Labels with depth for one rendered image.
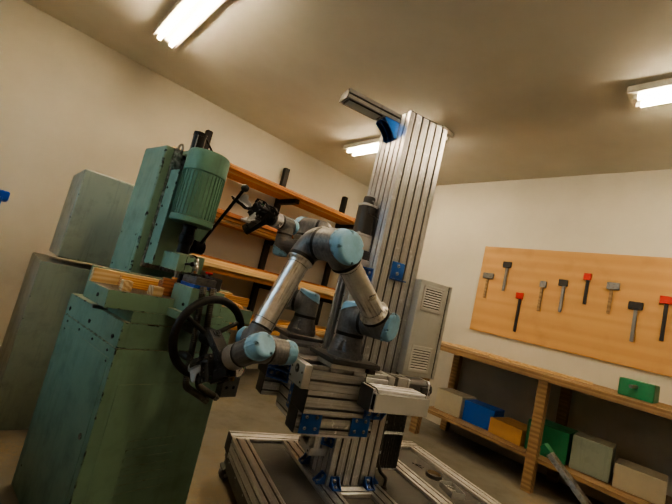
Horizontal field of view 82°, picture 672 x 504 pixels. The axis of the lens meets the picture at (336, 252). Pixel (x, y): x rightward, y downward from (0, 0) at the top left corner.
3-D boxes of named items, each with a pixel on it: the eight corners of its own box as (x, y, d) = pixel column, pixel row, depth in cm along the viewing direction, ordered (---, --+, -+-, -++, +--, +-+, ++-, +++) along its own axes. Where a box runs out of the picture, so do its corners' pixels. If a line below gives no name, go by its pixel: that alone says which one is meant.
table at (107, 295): (113, 313, 118) (119, 294, 118) (81, 295, 138) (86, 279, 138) (263, 330, 163) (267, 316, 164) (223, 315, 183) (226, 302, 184)
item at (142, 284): (119, 286, 142) (122, 275, 142) (117, 285, 143) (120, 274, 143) (247, 307, 187) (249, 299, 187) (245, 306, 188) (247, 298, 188)
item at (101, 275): (90, 281, 136) (94, 267, 137) (88, 280, 138) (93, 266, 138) (230, 303, 181) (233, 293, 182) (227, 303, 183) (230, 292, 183)
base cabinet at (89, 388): (46, 576, 120) (114, 349, 128) (8, 484, 157) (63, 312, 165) (179, 531, 153) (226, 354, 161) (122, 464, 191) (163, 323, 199)
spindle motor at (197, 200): (181, 220, 149) (203, 144, 152) (160, 217, 160) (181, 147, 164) (219, 232, 162) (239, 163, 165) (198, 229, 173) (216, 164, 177)
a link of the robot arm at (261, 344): (280, 359, 107) (256, 357, 100) (254, 368, 112) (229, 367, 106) (277, 331, 110) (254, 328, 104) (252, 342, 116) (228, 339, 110)
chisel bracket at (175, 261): (174, 274, 153) (180, 253, 154) (158, 269, 162) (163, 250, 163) (191, 277, 158) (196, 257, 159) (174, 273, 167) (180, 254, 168)
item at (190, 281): (193, 287, 138) (197, 272, 139) (178, 283, 145) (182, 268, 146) (224, 293, 148) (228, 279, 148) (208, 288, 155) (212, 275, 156)
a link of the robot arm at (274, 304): (298, 218, 140) (224, 340, 122) (320, 220, 133) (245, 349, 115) (315, 237, 148) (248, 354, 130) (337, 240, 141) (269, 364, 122)
